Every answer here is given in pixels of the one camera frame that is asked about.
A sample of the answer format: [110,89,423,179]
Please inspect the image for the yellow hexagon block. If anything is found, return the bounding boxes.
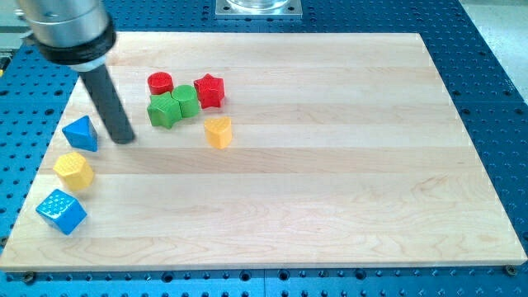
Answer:
[53,152,95,191]

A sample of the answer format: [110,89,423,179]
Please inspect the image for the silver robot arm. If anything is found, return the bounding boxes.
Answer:
[17,0,135,144]

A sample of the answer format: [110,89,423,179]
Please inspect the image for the yellow heart block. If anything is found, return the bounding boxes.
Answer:
[204,116,233,149]

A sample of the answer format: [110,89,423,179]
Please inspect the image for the green star block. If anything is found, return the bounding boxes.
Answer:
[147,92,182,129]

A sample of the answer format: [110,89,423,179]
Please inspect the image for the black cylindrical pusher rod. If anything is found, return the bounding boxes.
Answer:
[79,64,135,144]

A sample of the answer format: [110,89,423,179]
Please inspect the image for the blue cube block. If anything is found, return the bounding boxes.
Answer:
[35,189,87,235]

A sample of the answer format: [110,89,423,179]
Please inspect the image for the blue triangle block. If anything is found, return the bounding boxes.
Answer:
[62,115,98,152]

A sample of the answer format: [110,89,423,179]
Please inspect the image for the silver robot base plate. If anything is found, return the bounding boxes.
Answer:
[214,0,303,20]

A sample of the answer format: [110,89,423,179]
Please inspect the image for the green cylinder block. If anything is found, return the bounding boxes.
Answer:
[172,85,200,118]

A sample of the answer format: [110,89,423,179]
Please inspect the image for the red cylinder block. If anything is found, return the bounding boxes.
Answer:
[147,72,174,95]

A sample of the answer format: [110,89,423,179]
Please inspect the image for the red star block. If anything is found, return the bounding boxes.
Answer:
[194,73,225,109]

